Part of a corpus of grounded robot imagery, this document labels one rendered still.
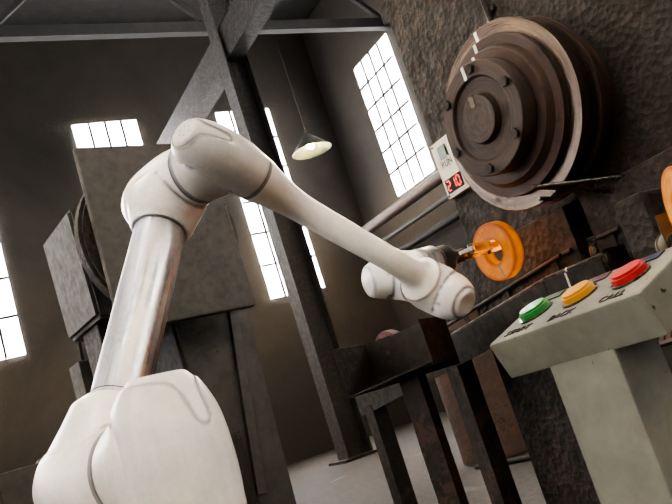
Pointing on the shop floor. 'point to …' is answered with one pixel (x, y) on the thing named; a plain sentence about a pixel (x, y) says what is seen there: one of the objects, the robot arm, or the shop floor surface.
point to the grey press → (240, 393)
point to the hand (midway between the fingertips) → (494, 245)
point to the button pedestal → (609, 378)
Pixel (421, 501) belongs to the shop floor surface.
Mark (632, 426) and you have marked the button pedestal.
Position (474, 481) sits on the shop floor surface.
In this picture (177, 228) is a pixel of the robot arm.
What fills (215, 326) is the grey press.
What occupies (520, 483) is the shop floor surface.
